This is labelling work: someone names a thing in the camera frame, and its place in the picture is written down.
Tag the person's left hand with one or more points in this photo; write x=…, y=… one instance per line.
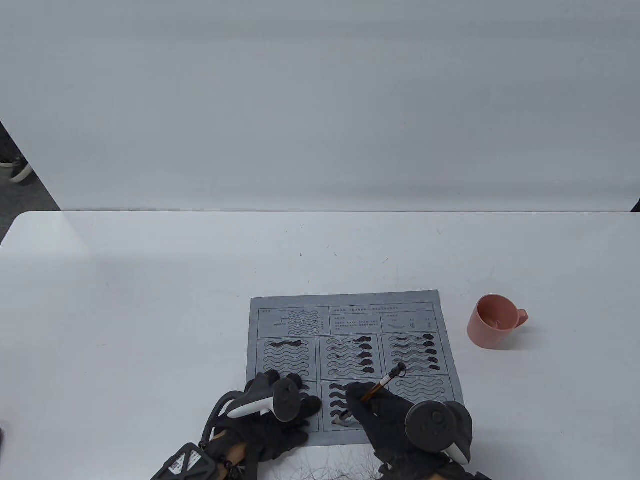
x=275, y=435

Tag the person's right hand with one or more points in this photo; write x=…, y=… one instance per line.
x=382, y=420

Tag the brown Chinese brush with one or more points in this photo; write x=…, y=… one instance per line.
x=385, y=382

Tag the grey water writing practice cloth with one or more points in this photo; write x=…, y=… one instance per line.
x=295, y=303

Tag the person's left forearm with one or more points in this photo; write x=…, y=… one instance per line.
x=232, y=452

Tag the grey and white controller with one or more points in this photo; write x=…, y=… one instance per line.
x=432, y=425
x=285, y=400

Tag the pink cup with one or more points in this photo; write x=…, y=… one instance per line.
x=482, y=332

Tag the white backdrop board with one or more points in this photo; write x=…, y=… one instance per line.
x=320, y=100

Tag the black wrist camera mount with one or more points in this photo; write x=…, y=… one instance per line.
x=400, y=471
x=185, y=462

